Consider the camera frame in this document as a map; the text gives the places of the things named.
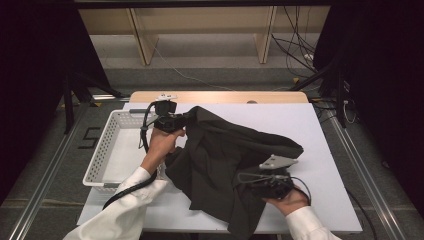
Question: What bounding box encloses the thin white cable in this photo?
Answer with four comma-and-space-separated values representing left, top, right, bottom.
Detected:
150, 42, 235, 92

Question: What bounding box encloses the black overhead frame bar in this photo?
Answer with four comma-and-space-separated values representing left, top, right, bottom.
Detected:
73, 0, 335, 10

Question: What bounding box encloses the grey right gripper cable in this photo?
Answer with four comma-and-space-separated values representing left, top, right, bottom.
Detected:
236, 171, 313, 205

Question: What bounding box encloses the metal floor rail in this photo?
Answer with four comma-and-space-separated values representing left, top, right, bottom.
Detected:
327, 109, 407, 240
8, 103, 92, 240

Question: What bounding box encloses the white perforated plastic basket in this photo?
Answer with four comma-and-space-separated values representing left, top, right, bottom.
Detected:
82, 109, 175, 195

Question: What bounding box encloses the short metal rail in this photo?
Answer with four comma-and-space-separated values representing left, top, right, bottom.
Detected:
91, 93, 131, 102

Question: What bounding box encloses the dark grey skirt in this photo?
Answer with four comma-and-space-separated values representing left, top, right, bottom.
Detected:
164, 105, 305, 240

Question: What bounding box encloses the black metal stand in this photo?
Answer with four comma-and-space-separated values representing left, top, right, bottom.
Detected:
288, 55, 352, 130

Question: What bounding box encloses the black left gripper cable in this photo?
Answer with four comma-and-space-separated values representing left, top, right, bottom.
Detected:
101, 100, 161, 211

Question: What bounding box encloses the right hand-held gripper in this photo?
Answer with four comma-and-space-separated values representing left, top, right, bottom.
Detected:
246, 153, 299, 201

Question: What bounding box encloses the person's right hand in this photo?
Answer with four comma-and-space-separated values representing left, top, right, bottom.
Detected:
262, 187, 310, 217

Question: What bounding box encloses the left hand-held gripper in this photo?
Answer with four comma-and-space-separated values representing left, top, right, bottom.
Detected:
151, 93, 189, 135

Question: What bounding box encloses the light wooden bench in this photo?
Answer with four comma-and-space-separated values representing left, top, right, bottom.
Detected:
78, 6, 332, 66

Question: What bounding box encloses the black tripod stand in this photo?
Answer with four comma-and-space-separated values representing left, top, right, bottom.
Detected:
61, 70, 125, 135

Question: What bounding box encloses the bundle of black cables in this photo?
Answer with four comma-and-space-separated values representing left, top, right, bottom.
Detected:
270, 5, 318, 80

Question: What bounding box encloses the person's left hand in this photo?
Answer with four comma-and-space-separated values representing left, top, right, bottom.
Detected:
139, 128, 186, 175

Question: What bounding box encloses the black curtain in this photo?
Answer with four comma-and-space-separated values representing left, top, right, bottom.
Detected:
0, 0, 112, 205
312, 0, 424, 218

